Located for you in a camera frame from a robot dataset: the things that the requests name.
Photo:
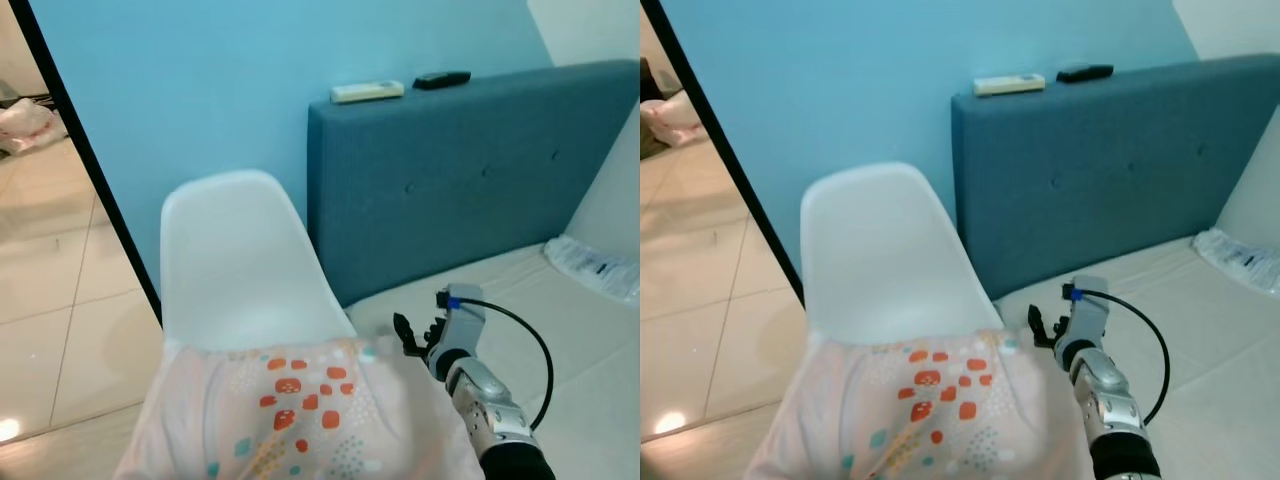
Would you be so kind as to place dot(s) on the blue upholstered headboard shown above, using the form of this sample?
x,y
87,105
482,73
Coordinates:
x,y
1100,170
450,180

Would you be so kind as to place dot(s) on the white plastic chair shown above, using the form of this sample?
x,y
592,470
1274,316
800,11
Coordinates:
x,y
880,250
240,260

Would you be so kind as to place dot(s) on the pink pillow with coloured dots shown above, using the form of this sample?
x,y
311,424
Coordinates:
x,y
300,420
930,420

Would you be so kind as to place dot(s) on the white remote control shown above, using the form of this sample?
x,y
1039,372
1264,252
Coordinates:
x,y
367,92
1010,85

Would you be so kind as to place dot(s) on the black door frame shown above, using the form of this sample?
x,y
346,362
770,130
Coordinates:
x,y
725,150
90,165

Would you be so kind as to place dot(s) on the bed with beige sheet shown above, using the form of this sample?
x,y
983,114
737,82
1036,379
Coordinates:
x,y
590,380
1220,370

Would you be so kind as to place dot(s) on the white plastic bag red print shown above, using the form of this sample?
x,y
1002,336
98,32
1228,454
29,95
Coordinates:
x,y
25,120
670,115

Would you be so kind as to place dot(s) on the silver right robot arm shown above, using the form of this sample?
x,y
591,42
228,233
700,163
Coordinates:
x,y
490,410
1110,400

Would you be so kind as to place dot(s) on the black remote control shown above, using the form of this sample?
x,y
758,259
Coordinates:
x,y
1085,73
442,80

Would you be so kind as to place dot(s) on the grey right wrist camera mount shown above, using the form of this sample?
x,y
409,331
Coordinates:
x,y
462,322
1088,312

